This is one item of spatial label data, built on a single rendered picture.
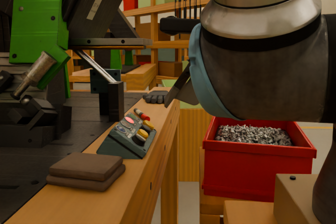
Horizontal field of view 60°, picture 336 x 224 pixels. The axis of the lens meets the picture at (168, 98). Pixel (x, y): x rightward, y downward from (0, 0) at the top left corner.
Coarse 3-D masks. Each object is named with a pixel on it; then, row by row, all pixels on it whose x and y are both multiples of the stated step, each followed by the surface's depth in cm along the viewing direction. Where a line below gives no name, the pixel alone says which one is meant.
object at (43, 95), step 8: (0, 56) 69; (8, 56) 69; (0, 64) 69; (8, 64) 69; (16, 64) 68; (24, 64) 68; (16, 72) 68; (16, 80) 68; (8, 88) 68; (32, 88) 68; (0, 96) 69; (8, 96) 68; (32, 96) 68; (40, 96) 68
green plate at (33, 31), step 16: (16, 0) 68; (32, 0) 68; (48, 0) 67; (16, 16) 68; (32, 16) 67; (48, 16) 67; (16, 32) 67; (32, 32) 67; (48, 32) 67; (64, 32) 73; (16, 48) 67; (32, 48) 67; (48, 48) 66; (64, 48) 73
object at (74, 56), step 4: (72, 52) 903; (88, 52) 904; (92, 52) 903; (120, 52) 938; (72, 56) 902; (76, 56) 902; (92, 56) 901; (72, 60) 904; (76, 60) 947; (72, 64) 906; (76, 64) 949; (72, 68) 908; (76, 68) 916; (80, 68) 919
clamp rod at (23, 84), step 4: (20, 84) 63; (24, 84) 63; (28, 84) 64; (16, 88) 64; (20, 88) 63; (24, 88) 63; (12, 92) 64; (16, 92) 63; (20, 92) 63; (12, 96) 63; (16, 96) 63
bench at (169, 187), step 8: (176, 128) 148; (176, 136) 149; (176, 144) 149; (176, 152) 150; (168, 160) 151; (176, 160) 151; (168, 168) 152; (176, 168) 151; (168, 176) 153; (176, 176) 152; (168, 184) 153; (176, 184) 153; (160, 192) 155; (168, 192) 154; (176, 192) 154; (160, 200) 156; (168, 200) 155; (176, 200) 155; (160, 208) 157; (168, 208) 156; (176, 208) 155; (160, 216) 157; (168, 216) 157; (176, 216) 156
